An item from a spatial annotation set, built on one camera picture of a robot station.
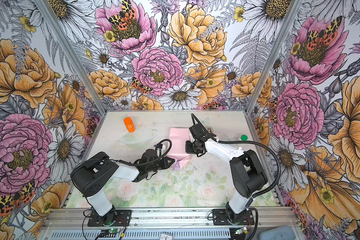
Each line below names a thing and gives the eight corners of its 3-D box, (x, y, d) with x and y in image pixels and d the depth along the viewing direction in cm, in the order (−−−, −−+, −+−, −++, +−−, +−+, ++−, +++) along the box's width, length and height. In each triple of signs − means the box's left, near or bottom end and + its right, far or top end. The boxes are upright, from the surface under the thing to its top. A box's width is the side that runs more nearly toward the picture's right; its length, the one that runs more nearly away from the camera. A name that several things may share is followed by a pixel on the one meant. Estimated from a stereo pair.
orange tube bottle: (127, 132, 111) (123, 123, 103) (129, 127, 115) (125, 117, 106) (134, 132, 111) (130, 123, 103) (135, 127, 115) (132, 117, 106)
